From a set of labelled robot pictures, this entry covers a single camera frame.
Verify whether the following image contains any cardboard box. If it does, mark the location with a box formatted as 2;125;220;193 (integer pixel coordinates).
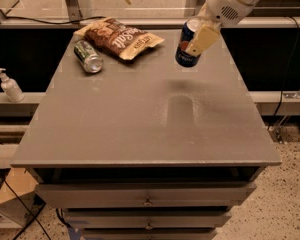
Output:
0;168;37;229

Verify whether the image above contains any brown chip bag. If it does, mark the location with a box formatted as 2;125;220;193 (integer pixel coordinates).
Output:
74;17;164;61

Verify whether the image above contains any bottom grey drawer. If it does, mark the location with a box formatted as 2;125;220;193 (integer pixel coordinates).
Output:
82;229;217;240

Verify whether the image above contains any black hanging cable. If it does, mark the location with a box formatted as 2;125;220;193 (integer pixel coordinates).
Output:
267;15;300;132

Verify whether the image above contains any black floor cable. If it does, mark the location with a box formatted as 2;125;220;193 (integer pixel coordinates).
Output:
0;156;53;240

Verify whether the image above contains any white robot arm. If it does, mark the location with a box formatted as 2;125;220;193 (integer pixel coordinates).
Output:
181;0;260;57

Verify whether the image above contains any white pump soap bottle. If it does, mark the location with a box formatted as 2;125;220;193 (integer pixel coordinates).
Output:
0;68;24;103

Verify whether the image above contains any green silver soda can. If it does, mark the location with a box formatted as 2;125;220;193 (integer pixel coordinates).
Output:
74;40;103;73

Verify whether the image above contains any top grey drawer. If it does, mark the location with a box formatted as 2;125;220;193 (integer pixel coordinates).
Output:
36;182;256;208

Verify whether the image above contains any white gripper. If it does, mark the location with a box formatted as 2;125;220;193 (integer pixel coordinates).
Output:
185;0;254;57

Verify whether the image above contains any black cable on ledge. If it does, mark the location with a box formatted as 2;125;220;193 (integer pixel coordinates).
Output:
0;0;106;26

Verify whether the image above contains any middle grey drawer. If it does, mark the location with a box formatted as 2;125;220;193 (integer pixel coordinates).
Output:
64;210;231;230

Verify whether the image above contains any grey drawer cabinet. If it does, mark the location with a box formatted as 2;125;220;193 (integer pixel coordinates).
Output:
10;28;282;240

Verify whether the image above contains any blue pepsi can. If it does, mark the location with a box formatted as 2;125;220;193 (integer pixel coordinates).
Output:
175;17;200;67

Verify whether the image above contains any grey drawer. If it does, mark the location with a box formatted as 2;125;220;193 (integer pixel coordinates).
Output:
82;229;217;240
64;210;231;230
36;182;256;208

